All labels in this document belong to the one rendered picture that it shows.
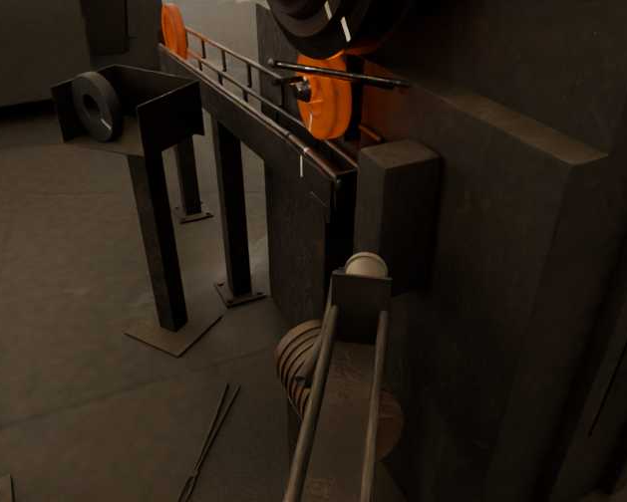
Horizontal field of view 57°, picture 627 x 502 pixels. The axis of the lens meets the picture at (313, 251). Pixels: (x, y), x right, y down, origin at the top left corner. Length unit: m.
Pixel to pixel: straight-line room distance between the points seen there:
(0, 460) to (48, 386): 0.23
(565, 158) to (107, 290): 1.56
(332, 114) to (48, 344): 1.17
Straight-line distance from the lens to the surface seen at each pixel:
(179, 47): 1.98
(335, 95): 0.95
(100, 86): 1.40
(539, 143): 0.73
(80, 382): 1.68
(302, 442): 0.56
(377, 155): 0.83
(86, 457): 1.51
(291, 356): 0.91
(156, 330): 1.76
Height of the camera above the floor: 1.14
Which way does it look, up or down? 34 degrees down
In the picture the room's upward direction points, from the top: straight up
